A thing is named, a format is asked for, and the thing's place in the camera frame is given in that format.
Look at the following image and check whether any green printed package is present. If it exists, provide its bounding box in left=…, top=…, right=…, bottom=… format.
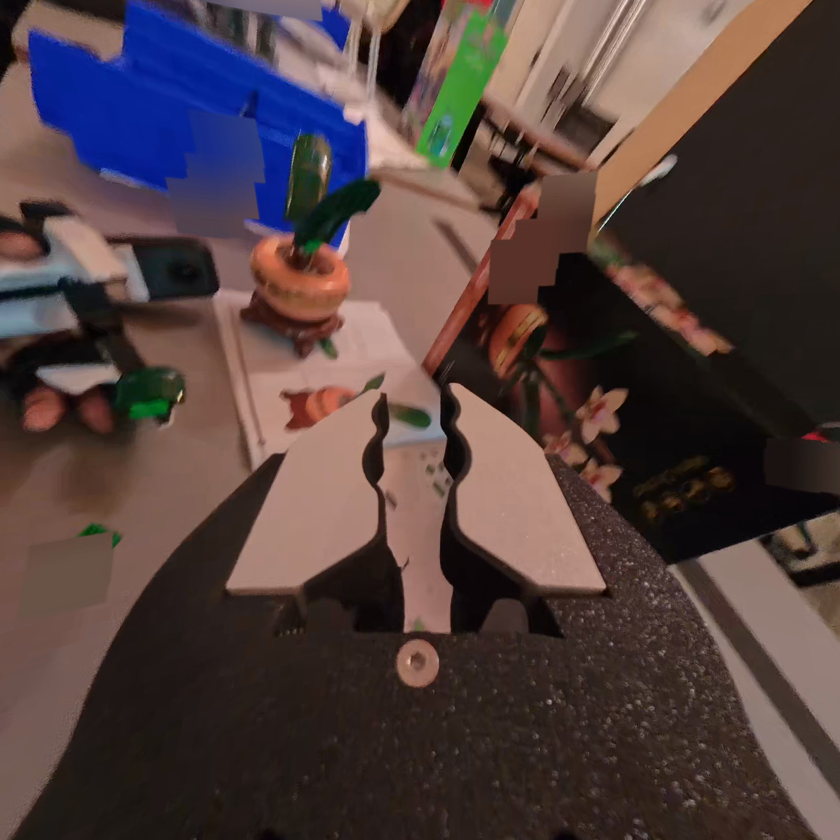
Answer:
left=400, top=0, right=513, bottom=168

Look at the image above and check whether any white instruction booklet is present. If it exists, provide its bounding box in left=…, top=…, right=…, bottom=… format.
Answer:
left=213, top=292, right=454, bottom=500

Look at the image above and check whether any blue box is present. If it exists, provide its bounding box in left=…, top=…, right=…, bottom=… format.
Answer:
left=29, top=0, right=368, bottom=250

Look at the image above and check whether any green toy brick leaf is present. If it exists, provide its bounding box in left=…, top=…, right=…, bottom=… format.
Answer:
left=115, top=367, right=188, bottom=421

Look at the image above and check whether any black flower print box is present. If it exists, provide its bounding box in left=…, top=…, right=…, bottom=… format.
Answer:
left=423, top=0, right=840, bottom=565

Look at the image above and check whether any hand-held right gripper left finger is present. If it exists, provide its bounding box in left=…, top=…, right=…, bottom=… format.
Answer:
left=225, top=391, right=389, bottom=598

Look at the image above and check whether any white cabinet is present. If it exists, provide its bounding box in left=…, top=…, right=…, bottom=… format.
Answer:
left=486, top=0, right=815, bottom=172

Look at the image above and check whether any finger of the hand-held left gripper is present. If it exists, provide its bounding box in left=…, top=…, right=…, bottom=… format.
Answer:
left=36, top=362, right=122, bottom=398

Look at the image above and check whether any person's left hand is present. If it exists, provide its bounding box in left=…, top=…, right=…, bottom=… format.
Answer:
left=0, top=228, right=119, bottom=435

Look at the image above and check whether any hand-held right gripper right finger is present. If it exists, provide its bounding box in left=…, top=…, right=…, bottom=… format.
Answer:
left=441, top=382, right=608, bottom=598

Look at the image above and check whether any grey desk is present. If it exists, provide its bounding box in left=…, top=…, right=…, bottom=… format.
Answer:
left=0, top=59, right=840, bottom=840

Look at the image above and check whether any toy brick potted plant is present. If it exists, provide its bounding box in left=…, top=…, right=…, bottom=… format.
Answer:
left=239, top=131, right=383, bottom=358

